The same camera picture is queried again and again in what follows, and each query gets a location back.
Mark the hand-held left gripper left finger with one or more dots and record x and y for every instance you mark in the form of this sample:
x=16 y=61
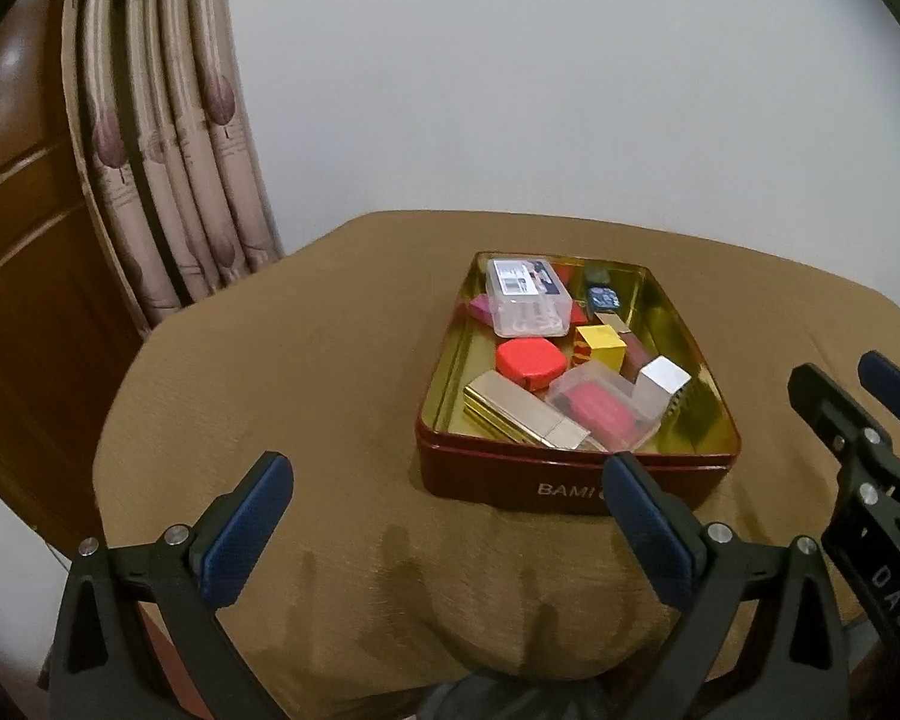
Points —
x=244 y=532

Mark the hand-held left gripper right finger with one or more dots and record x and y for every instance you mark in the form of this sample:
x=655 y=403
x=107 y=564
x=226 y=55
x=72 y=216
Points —
x=645 y=532

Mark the clear case with red contents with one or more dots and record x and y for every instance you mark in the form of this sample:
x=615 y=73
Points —
x=607 y=409

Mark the silver cube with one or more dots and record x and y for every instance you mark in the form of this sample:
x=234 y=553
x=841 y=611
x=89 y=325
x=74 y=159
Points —
x=664 y=382

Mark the red metal tin box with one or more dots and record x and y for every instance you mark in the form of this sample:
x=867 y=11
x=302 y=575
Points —
x=495 y=476

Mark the gold rectangular case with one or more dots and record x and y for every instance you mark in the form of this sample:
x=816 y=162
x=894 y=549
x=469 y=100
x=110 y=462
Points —
x=510 y=401

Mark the small gold yellow box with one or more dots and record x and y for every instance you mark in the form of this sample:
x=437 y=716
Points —
x=600 y=345

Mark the dark blue patterned case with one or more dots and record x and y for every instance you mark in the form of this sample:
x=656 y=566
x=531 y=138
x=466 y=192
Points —
x=602 y=298

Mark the clear labelled plastic box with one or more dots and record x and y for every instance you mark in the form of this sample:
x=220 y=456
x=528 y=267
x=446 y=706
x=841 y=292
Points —
x=529 y=300

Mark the brown tablecloth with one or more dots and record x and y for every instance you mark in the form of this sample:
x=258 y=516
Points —
x=270 y=352

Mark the red rounded tape measure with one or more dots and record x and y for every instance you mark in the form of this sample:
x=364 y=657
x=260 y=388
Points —
x=529 y=360

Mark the person's grey trousers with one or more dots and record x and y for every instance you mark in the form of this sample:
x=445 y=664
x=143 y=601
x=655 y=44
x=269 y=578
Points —
x=495 y=701

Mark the red rectangular block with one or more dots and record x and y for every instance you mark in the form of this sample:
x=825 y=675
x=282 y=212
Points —
x=579 y=313

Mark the pink rectangular block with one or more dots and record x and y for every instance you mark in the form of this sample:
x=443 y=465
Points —
x=480 y=307

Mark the brown wooden door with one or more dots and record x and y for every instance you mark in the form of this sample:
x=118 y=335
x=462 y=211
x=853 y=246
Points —
x=30 y=277

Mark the beige patterned curtain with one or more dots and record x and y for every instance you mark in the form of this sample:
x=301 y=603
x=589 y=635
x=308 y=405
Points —
x=180 y=127

